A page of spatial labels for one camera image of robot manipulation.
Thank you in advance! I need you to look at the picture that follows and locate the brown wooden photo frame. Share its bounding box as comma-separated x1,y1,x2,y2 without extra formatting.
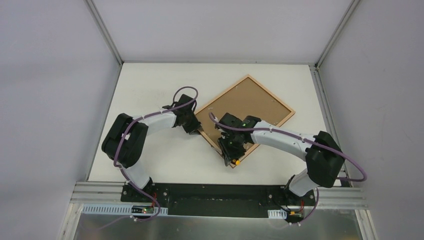
195,75,296,155

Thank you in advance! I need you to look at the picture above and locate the black orange handle screwdriver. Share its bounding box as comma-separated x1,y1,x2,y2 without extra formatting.
231,159,240,166

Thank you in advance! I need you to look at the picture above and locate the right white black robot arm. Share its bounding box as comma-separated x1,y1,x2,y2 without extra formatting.
209,113,345,205

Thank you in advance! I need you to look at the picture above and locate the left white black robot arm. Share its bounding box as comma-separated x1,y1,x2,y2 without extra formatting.
101,94,201,203

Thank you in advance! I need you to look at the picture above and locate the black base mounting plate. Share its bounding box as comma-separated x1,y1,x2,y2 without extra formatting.
120,183,317,219

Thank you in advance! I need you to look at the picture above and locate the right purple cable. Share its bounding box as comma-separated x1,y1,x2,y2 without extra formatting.
207,111,369,227

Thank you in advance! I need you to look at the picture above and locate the purple cable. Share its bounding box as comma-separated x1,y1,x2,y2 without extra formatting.
207,111,369,227
113,86,200,223

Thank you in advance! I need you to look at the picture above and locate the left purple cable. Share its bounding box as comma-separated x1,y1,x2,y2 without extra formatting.
113,86,200,223

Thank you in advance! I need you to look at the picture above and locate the right white cable duct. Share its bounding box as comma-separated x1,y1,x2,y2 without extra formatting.
267,209,287,220

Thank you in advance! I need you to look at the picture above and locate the white cable duct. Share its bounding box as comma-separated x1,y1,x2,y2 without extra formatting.
267,209,287,220
81,203,168,217

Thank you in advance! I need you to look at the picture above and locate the aluminium front rail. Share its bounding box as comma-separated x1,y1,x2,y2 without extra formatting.
71,181,369,210

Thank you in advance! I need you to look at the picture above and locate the left white cable duct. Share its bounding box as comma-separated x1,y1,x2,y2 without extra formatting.
81,203,168,217

